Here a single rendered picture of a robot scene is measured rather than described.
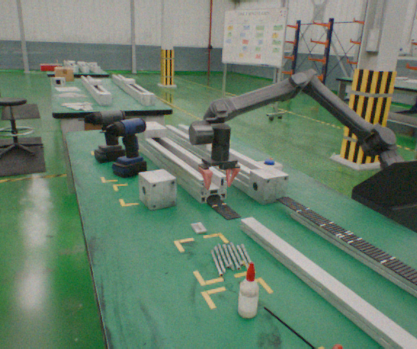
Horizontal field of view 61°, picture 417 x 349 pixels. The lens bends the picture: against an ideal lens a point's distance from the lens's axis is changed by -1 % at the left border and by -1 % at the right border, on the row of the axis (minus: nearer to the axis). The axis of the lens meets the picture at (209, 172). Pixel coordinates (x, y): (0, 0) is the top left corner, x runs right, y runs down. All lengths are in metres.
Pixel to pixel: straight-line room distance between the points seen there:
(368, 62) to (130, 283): 4.11
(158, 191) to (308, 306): 0.57
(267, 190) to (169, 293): 0.55
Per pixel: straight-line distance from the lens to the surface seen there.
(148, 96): 3.05
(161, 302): 0.78
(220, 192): 1.22
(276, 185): 1.22
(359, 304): 0.81
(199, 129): 1.05
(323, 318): 0.80
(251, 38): 7.18
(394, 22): 4.44
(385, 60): 4.42
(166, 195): 1.15
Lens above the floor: 1.28
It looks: 20 degrees down
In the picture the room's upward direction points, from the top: 3 degrees clockwise
